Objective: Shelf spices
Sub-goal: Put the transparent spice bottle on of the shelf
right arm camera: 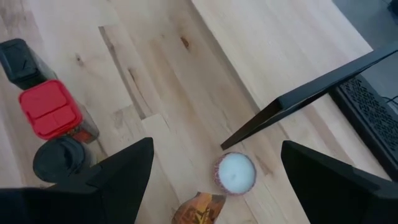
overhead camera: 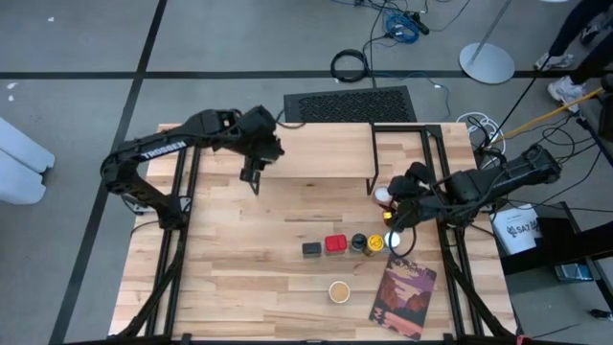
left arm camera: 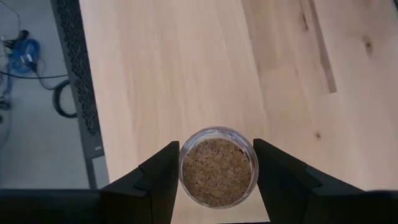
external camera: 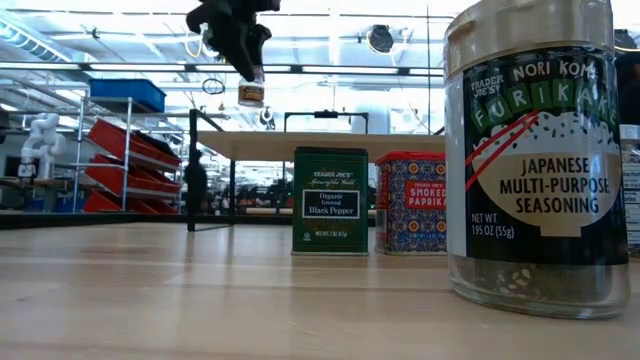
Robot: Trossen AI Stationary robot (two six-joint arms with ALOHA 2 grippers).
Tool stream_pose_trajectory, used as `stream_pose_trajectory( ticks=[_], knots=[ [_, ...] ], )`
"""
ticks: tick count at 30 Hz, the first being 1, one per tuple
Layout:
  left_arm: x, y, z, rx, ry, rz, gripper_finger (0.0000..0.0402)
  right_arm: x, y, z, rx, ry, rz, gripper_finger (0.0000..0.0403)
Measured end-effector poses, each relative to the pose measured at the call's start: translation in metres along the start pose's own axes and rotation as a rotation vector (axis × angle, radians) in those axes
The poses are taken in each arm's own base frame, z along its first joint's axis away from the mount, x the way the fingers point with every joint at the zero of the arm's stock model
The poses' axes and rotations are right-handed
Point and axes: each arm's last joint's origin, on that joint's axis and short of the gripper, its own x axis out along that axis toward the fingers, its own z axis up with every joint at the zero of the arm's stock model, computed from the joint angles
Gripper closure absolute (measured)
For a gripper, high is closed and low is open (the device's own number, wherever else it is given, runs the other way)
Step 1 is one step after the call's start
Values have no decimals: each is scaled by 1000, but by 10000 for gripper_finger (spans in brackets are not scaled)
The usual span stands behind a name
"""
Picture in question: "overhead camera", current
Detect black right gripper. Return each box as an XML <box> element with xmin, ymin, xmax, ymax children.
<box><xmin>387</xmin><ymin>161</ymin><xmax>442</xmax><ymax>231</ymax></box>

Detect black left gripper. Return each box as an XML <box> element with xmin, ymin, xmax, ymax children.
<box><xmin>238</xmin><ymin>105</ymin><xmax>286</xmax><ymax>186</ymax></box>

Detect chili onion jar yellow lid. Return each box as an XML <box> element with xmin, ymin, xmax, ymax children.
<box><xmin>366</xmin><ymin>233</ymin><xmax>386</xmax><ymax>258</ymax></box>

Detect furikake jar tan lid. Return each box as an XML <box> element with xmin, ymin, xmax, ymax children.
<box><xmin>328</xmin><ymin>281</ymin><xmax>352</xmax><ymax>305</ymax></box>

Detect wooden shelf riser black legs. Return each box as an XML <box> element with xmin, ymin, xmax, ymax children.
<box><xmin>242</xmin><ymin>118</ymin><xmax>381</xmax><ymax>196</ymax></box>

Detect black perforated panel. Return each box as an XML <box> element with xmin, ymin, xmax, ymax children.
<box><xmin>283</xmin><ymin>85</ymin><xmax>418</xmax><ymax>124</ymax></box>

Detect canyon illustration book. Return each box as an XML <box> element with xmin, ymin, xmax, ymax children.
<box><xmin>368</xmin><ymin>253</ymin><xmax>438</xmax><ymax>341</ymax></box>

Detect white printed box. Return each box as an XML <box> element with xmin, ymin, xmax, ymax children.
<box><xmin>490</xmin><ymin>203</ymin><xmax>542</xmax><ymax>256</ymax></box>

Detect thin black pole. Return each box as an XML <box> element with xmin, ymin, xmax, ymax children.
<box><xmin>491</xmin><ymin>47</ymin><xmax>556</xmax><ymax>141</ymax></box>

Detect black side cart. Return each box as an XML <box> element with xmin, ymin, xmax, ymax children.
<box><xmin>497</xmin><ymin>200</ymin><xmax>613</xmax><ymax>312</ymax></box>

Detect grey round-base lamp stand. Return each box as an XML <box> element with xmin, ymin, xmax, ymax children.
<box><xmin>458</xmin><ymin>0</ymin><xmax>516</xmax><ymax>86</ymax></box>

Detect black power adapter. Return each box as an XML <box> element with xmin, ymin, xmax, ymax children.
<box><xmin>403</xmin><ymin>11</ymin><xmax>431</xmax><ymax>36</ymax></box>

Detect white floor furniture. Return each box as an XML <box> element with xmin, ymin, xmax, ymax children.
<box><xmin>0</xmin><ymin>117</ymin><xmax>57</xmax><ymax>206</ymax></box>

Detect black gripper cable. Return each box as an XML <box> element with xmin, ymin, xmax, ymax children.
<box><xmin>387</xmin><ymin>222</ymin><xmax>418</xmax><ymax>259</ymax></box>
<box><xmin>273</xmin><ymin>108</ymin><xmax>307</xmax><ymax>130</ymax></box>

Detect black cable coil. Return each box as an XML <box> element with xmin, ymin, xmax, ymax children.
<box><xmin>329</xmin><ymin>48</ymin><xmax>370</xmax><ymax>83</ymax></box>

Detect white cable coil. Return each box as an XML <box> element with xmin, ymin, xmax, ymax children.
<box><xmin>455</xmin><ymin>111</ymin><xmax>507</xmax><ymax>145</ymax></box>

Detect yellow hose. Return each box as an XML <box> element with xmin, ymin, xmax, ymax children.
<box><xmin>483</xmin><ymin>86</ymin><xmax>604</xmax><ymax>150</ymax></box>

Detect blue cable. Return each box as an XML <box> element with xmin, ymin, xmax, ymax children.
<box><xmin>382</xmin><ymin>10</ymin><xmax>421</xmax><ymax>45</ymax></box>

